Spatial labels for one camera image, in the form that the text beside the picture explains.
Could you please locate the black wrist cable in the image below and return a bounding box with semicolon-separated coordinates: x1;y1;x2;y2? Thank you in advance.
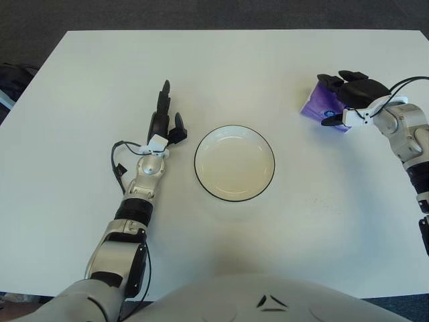
355;76;429;117
111;140;151;195

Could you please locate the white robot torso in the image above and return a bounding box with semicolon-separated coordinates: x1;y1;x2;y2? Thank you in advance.
29;273;413;322

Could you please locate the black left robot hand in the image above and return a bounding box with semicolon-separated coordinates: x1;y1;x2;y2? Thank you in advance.
146;79;188;148

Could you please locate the white plate with black rim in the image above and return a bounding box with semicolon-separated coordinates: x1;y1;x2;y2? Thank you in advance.
193;124;276;203

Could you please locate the black bag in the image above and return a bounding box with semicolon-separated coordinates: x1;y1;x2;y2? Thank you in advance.
0;62;40;117

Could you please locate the purple tissue paper pack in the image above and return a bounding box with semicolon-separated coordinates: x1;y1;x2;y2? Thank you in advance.
300;82;353;135

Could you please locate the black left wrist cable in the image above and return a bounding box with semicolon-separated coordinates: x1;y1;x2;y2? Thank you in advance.
111;140;151;195

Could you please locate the thin black elbow cable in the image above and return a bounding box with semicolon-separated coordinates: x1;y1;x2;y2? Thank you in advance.
133;241;151;303

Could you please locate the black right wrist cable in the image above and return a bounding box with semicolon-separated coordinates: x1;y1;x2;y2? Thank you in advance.
355;76;429;117

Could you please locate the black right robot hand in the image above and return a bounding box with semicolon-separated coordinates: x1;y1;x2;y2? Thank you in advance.
316;69;392;127

